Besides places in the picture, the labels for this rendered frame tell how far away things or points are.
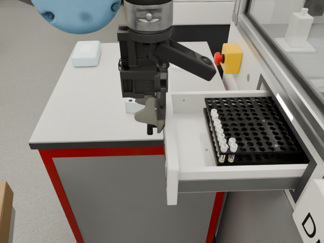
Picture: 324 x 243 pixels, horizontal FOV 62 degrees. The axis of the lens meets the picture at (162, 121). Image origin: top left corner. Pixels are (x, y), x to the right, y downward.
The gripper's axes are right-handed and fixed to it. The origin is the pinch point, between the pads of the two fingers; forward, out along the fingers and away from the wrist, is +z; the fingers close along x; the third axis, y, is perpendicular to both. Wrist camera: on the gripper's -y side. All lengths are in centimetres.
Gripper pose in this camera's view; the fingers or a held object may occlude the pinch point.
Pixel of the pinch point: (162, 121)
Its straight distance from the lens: 56.4
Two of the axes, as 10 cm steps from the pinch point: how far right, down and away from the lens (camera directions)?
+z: 0.0, 7.6, 6.4
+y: -10.0, 0.2, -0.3
